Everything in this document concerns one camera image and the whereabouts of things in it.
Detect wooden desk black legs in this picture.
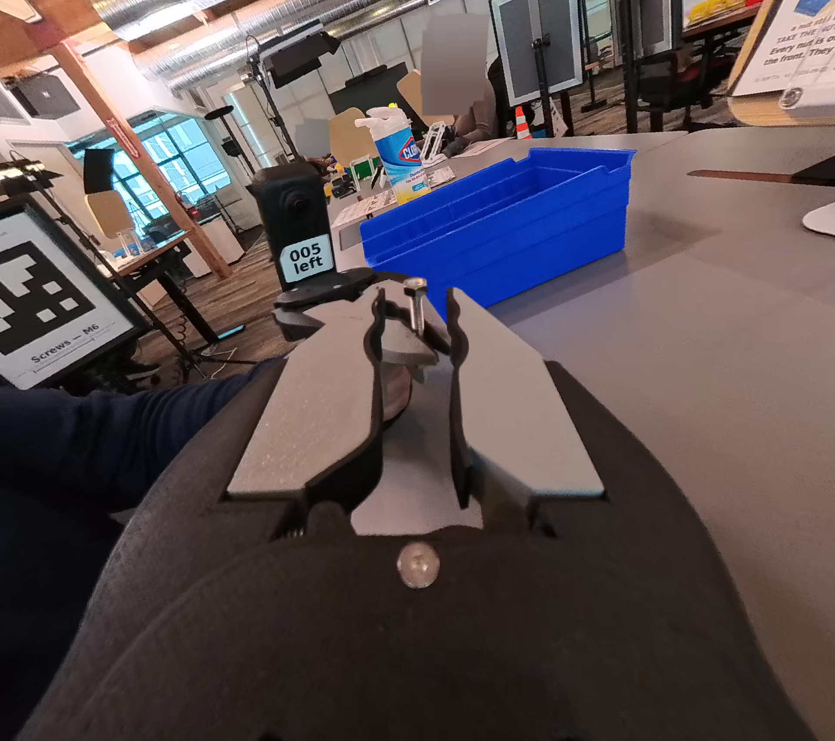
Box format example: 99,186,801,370
98,228,247,345

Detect yellow storage bins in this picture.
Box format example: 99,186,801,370
688,0,751,23

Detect framed marker sign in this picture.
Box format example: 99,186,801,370
0,196,152,391

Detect wipes canister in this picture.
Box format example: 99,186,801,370
355,107,433,207

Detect blue plastic bin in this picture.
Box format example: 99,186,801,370
360,147,637,325

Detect black wall monitor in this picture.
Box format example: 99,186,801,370
328,69,411,117

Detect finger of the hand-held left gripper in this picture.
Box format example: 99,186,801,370
299,295,374,342
382,300,452,366

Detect black studio light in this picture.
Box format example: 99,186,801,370
267,30,342,91

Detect black office chair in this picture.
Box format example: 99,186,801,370
636,46,733,110

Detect black floor lamp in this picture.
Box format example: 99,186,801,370
204,104,262,181

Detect person's torso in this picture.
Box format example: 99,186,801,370
0,493,125,741

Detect steel bolt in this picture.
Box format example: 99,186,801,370
402,278,429,339

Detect white phone stand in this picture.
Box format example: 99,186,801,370
417,121,455,162

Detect sleeved printed paper sheet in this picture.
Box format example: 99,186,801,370
329,186,400,231

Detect wooden post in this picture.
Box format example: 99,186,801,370
39,33,234,280

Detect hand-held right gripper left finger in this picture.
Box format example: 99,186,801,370
226,287,387,512

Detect person's left hand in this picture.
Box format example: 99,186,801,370
382,364,414,424

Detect instruction sheet on stand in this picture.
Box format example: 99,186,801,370
725,0,835,128

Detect person's left forearm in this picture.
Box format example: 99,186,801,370
0,359,283,516

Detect tan wooden board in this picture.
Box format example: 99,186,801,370
395,69,426,117
328,108,381,168

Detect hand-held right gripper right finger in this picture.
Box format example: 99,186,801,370
445,287,606,508

